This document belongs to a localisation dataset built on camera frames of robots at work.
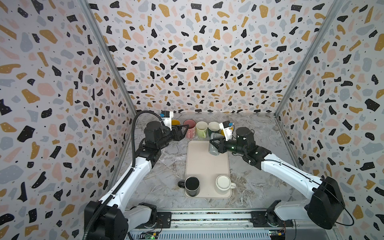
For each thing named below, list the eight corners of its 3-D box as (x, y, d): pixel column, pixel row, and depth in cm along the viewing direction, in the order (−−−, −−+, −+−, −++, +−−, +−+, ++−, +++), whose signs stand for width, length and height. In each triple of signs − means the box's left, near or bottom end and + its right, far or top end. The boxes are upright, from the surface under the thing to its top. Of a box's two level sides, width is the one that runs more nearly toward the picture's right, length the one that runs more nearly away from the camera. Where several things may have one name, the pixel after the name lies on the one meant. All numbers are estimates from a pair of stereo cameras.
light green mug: (196, 143, 107) (195, 134, 98) (196, 130, 114) (196, 121, 106) (207, 143, 107) (208, 134, 99) (207, 130, 114) (207, 121, 106)
